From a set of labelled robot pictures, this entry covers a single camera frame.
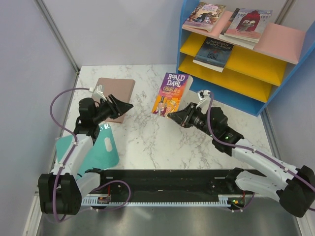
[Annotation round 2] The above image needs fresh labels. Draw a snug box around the pink red Shakespeare story book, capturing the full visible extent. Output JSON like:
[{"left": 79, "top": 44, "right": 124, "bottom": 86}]
[{"left": 224, "top": 8, "right": 273, "bottom": 43}]

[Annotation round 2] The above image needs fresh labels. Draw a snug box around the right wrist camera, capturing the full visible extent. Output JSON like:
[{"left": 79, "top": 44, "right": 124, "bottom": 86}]
[{"left": 197, "top": 90, "right": 211, "bottom": 107}]

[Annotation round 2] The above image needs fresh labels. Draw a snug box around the aluminium frame rail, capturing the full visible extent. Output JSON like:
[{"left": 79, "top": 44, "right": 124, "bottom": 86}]
[{"left": 34, "top": 0, "right": 80, "bottom": 75}]

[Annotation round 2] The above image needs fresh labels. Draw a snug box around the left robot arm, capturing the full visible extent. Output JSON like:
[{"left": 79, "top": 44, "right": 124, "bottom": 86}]
[{"left": 38, "top": 94, "right": 133, "bottom": 216}]

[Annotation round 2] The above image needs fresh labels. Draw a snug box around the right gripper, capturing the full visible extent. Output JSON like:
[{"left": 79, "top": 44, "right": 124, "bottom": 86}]
[{"left": 168, "top": 102, "right": 216, "bottom": 138}]

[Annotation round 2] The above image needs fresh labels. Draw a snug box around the blue shelf unit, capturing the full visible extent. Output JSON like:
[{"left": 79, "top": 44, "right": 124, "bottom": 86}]
[{"left": 177, "top": 0, "right": 315, "bottom": 116}]

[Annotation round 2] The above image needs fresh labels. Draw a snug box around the Roald Dahl Charlie book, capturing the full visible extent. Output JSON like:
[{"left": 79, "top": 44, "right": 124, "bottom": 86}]
[{"left": 152, "top": 73, "right": 193, "bottom": 117}]

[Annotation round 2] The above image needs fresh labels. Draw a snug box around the Nineteen Eighty-Four book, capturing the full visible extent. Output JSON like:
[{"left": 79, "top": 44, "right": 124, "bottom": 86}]
[{"left": 193, "top": 37, "right": 234, "bottom": 72}]

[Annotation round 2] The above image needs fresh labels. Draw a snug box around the Edward Tulane book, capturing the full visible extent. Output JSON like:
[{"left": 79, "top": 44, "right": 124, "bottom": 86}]
[{"left": 219, "top": 13, "right": 235, "bottom": 37}]

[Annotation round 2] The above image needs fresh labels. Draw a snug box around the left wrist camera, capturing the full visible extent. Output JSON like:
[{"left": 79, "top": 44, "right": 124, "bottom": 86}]
[{"left": 89, "top": 85, "right": 106, "bottom": 102}]

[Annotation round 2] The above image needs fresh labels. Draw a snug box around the purple illustrated book on shelf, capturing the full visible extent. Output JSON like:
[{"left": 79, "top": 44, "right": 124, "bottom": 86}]
[{"left": 183, "top": 2, "right": 226, "bottom": 32}]

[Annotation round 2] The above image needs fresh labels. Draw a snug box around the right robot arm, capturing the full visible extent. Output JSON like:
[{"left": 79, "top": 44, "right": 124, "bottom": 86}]
[{"left": 167, "top": 103, "right": 315, "bottom": 218}]

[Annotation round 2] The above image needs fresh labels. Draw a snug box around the A Tale of Two Cities book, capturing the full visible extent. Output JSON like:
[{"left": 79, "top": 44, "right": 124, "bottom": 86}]
[{"left": 219, "top": 34, "right": 256, "bottom": 50}]

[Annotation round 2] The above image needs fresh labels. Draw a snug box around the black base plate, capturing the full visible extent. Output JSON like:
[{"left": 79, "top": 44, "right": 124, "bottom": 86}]
[{"left": 81, "top": 168, "right": 255, "bottom": 203}]

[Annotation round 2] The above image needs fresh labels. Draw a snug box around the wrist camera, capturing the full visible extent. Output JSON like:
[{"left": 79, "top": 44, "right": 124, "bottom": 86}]
[
  {"left": 89, "top": 85, "right": 106, "bottom": 102},
  {"left": 197, "top": 90, "right": 211, "bottom": 107}
]

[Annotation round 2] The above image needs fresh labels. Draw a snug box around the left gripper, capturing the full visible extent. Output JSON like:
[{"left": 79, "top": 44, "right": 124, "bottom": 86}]
[{"left": 93, "top": 94, "right": 133, "bottom": 124}]

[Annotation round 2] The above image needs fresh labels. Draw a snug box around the teal plastic file folder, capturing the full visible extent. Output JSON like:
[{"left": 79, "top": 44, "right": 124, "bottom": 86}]
[{"left": 56, "top": 123, "right": 120, "bottom": 175}]

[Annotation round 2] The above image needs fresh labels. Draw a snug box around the white cable duct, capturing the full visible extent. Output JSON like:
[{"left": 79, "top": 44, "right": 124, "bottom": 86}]
[{"left": 81, "top": 195, "right": 231, "bottom": 207}]

